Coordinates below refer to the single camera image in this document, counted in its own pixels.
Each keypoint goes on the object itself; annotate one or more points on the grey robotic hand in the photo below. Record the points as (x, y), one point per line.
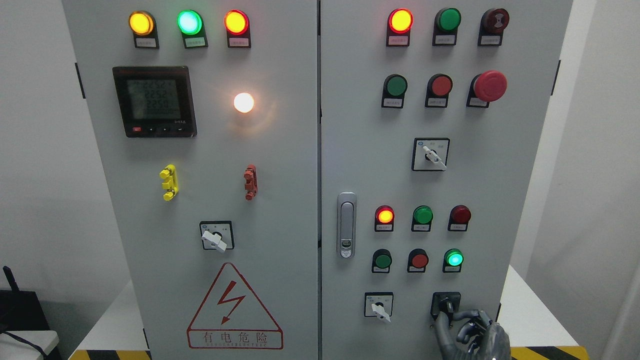
(479, 338)

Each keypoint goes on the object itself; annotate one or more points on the black rotary knob switch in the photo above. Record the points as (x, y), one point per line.
(445, 302)

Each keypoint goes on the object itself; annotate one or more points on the green push button lower right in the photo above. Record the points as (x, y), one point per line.
(452, 261)

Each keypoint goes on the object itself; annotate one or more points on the green push button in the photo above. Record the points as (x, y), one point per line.
(381, 261)
(393, 91)
(452, 261)

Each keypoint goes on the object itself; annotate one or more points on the red push button lower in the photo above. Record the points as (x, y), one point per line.
(417, 261)

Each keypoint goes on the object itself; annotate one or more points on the red push button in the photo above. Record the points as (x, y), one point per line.
(438, 91)
(417, 261)

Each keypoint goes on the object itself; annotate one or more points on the red indicator lower right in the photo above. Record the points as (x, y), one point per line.
(459, 218)

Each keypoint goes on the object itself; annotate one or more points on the green push button lower left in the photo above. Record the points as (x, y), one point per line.
(381, 261)

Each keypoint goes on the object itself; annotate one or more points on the green indicator lower middle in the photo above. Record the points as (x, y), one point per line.
(422, 219)

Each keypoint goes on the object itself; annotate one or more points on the red lit indicator lower left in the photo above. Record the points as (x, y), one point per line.
(384, 219)

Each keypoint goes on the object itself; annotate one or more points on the red emergency stop button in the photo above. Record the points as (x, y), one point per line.
(486, 87)

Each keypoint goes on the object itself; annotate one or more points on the grey electrical control cabinet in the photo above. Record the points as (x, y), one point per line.
(316, 69)

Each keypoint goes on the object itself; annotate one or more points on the red electric hazard warning sticker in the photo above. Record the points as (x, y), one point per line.
(232, 316)

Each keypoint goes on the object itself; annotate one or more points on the red push button upper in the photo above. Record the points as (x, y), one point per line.
(438, 91)

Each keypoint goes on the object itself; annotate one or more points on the green push button upper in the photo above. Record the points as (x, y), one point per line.
(393, 91)

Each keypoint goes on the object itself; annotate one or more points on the red terminal connector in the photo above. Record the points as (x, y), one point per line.
(250, 176)

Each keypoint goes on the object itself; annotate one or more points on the dark red buzzer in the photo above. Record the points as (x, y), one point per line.
(492, 26)

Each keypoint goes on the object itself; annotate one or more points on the green indicator top right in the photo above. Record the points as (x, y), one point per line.
(446, 23)

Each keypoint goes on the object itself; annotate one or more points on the red lit indicator top right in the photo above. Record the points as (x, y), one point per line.
(399, 24)

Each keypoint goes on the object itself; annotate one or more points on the white lit indicator lamp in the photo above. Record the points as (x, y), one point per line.
(244, 102)

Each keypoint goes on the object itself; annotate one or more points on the yellow terminal connector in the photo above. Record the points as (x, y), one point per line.
(170, 183)

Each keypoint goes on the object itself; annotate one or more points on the red lit indicator light left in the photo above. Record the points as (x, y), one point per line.
(237, 26)

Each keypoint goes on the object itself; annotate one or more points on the black digital power meter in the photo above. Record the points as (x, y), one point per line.
(155, 101)

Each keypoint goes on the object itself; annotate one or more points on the green lit indicator light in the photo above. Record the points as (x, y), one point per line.
(192, 29)

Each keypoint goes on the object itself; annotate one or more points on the yellow indicator light top left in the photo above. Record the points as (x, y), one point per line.
(144, 30)

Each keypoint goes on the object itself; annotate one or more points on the black device with antenna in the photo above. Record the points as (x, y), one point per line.
(20, 310)

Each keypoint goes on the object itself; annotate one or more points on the white table at left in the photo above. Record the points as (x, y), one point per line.
(29, 345)

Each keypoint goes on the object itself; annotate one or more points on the lower white selector switch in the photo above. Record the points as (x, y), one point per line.
(379, 305)

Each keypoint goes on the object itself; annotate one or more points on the white selector switch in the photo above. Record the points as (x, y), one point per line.
(430, 154)
(217, 235)
(379, 305)

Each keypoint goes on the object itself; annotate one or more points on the upper right white selector switch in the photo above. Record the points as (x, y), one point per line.
(430, 154)

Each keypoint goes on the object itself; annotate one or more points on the silver cabinet door handle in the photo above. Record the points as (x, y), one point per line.
(346, 224)

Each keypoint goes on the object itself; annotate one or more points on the left white selector switch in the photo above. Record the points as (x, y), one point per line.
(217, 235)

